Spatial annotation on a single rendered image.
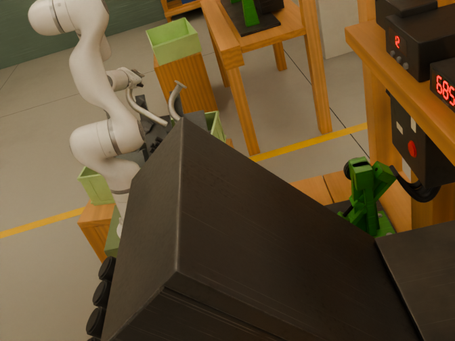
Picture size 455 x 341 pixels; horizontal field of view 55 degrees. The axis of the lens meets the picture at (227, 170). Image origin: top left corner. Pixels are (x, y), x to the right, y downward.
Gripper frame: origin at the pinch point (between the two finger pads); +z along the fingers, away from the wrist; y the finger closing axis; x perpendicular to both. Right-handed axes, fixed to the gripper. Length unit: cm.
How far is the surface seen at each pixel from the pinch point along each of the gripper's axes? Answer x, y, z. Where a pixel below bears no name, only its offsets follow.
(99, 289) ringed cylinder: -8, -50, -140
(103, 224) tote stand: 61, -25, -19
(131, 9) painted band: 55, 217, 552
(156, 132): 19.2, -19.7, 8.0
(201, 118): 0.5, -34.2, 8.7
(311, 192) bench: -11, -88, -35
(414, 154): -47, -84, -107
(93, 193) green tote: 54, -13, -13
